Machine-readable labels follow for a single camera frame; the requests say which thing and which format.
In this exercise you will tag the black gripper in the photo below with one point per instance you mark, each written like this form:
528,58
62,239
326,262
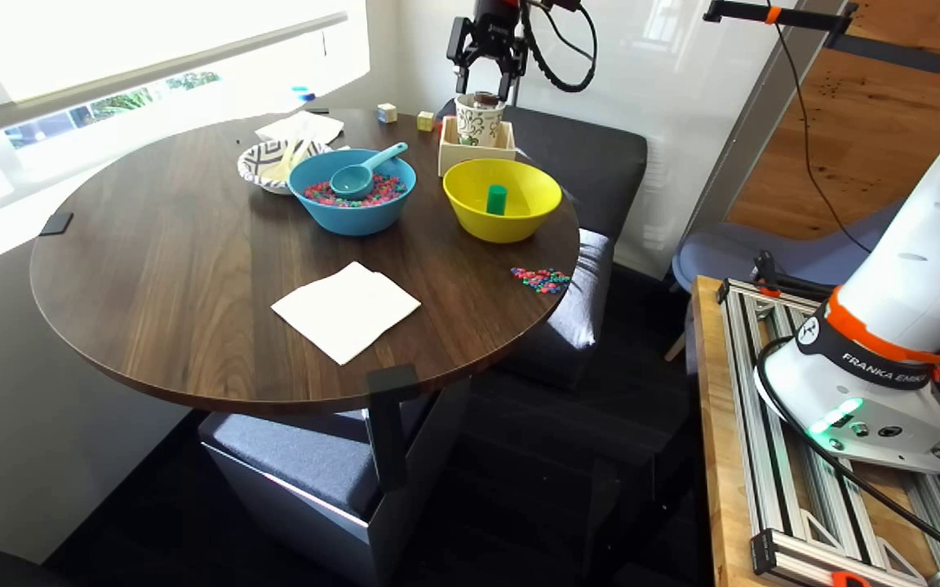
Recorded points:
492,38

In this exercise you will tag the spice bottle with brown lid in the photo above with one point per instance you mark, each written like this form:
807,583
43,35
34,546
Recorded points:
485,101

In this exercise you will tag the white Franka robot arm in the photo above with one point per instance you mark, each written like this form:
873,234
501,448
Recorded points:
927,273

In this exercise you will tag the small blue cup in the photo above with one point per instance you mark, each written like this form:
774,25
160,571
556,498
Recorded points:
306,95

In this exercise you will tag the plain wooden cube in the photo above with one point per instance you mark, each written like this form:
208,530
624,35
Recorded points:
427,121

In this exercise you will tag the green block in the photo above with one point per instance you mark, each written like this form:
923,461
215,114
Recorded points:
499,201

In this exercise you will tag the yellow bowl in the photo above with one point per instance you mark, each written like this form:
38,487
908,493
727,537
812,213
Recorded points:
470,213

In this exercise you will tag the colourful candy pile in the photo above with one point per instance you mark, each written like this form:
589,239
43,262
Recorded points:
385,198

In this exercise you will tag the blue plastic scoop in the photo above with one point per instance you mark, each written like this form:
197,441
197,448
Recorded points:
353,180

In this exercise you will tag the crumpled white napkin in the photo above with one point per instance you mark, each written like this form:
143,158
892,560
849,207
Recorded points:
300,127

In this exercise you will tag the blue bowl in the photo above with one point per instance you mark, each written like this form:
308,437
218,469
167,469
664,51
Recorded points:
351,219

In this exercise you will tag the scattered colourful candy pieces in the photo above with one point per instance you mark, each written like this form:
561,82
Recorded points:
541,280

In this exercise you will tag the patterned black white plate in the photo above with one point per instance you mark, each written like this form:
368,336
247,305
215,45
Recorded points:
261,167

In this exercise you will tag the flat white napkin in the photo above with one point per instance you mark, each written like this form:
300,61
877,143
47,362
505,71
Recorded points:
343,310

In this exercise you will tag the blue grey chair seat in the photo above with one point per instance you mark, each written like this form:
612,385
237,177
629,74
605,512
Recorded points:
732,257

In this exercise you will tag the white roller blind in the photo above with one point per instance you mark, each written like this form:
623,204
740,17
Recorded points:
113,45

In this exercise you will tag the round dark wooden table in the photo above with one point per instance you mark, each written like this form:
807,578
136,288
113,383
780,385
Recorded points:
163,294

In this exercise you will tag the grey ottoman with drawers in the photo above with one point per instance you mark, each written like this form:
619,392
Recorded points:
295,469

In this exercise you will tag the wooden robot bench top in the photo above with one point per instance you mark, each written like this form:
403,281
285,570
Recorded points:
715,459

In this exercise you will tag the black orange camera stand arm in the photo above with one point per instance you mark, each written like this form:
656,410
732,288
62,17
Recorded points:
818,25

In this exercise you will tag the black table edge bracket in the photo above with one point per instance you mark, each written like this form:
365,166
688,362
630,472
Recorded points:
58,224

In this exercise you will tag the aluminium profile frame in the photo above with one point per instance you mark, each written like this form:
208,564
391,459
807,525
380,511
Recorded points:
785,499

